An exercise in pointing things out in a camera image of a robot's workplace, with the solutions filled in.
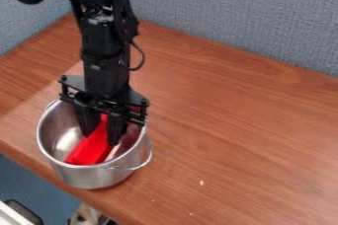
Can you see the black and white object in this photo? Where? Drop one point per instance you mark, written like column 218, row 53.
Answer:
column 17, row 214

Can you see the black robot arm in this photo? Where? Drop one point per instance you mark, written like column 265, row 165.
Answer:
column 107, row 24

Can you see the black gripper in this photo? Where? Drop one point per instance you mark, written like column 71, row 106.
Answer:
column 102, row 92

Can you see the red elongated object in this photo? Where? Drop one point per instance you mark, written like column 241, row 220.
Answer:
column 92, row 148

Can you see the white patterned object under table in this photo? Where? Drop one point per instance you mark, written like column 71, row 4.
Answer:
column 88, row 216

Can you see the silver metal pot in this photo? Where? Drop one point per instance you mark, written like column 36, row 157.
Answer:
column 57, row 135

